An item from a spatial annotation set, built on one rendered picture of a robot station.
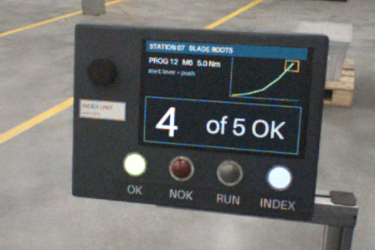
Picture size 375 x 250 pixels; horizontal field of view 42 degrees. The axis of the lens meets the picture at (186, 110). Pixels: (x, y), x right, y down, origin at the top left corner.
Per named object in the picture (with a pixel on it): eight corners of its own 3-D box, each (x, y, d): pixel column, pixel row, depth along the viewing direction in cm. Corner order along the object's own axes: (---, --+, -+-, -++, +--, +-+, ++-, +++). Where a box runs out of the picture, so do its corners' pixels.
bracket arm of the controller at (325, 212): (351, 213, 59) (355, 192, 58) (355, 228, 56) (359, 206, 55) (160, 194, 62) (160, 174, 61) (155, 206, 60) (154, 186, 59)
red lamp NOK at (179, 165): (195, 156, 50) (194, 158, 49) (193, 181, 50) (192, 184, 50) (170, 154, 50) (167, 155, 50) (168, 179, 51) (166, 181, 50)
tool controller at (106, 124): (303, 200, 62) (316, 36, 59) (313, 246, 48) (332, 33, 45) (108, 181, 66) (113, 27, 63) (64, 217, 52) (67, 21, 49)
